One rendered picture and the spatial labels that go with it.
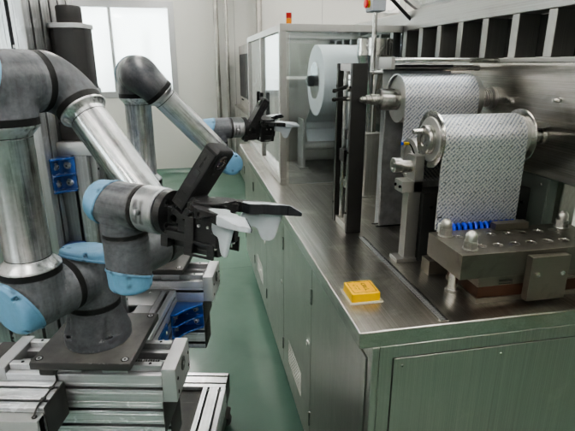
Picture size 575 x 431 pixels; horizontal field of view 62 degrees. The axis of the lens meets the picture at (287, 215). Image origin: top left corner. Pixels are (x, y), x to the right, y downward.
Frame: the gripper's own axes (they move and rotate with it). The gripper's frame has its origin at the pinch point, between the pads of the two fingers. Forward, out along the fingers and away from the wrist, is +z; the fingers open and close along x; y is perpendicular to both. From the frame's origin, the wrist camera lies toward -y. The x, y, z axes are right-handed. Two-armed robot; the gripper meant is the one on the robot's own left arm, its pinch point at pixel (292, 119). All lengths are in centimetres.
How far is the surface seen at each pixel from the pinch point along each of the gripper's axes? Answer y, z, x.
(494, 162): -7, 21, 79
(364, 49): -25.9, 28.2, 0.8
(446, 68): -24, 35, 39
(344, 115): -8.2, 4.8, 29.5
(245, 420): 121, -26, 26
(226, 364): 127, -21, -15
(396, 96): -17, 12, 46
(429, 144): -11, 5, 72
